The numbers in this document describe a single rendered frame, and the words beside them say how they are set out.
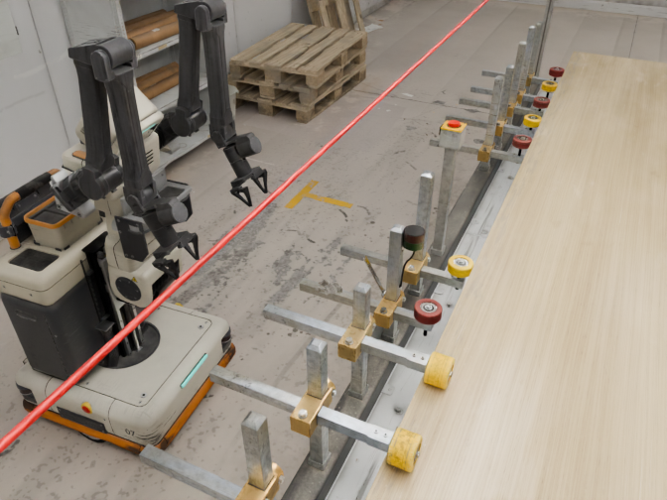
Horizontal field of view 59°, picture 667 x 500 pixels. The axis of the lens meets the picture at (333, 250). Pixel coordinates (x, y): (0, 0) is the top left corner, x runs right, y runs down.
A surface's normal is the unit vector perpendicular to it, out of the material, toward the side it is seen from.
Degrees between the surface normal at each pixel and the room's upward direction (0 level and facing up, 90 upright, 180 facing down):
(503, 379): 0
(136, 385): 0
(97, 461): 0
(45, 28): 90
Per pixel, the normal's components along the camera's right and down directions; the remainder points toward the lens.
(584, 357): 0.00, -0.81
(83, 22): -0.43, 0.53
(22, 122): 0.90, 0.25
